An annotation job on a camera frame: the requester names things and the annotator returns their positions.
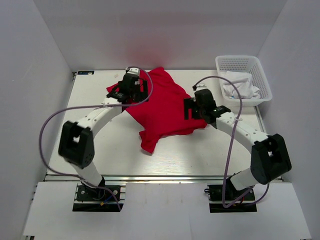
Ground white crumpled t shirt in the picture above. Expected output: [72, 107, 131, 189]
[220, 71, 261, 99]

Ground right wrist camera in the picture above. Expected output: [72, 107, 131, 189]
[192, 84, 208, 91]

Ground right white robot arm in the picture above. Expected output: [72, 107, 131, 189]
[183, 89, 292, 201]

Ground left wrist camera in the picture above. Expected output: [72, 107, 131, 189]
[125, 67, 140, 77]

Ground red t shirt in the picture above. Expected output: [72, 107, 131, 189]
[105, 66, 208, 155]

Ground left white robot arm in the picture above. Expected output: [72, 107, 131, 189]
[58, 67, 149, 200]

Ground white plastic basket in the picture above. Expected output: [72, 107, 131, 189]
[215, 55, 273, 107]

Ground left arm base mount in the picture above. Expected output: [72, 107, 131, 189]
[72, 184, 124, 213]

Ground aluminium table rail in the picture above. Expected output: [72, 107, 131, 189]
[43, 174, 286, 183]

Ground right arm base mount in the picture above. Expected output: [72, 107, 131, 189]
[203, 183, 258, 214]

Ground blue label sticker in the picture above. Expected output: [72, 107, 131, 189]
[77, 70, 95, 75]

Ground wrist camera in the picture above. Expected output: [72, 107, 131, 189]
[192, 84, 208, 91]
[125, 67, 140, 77]

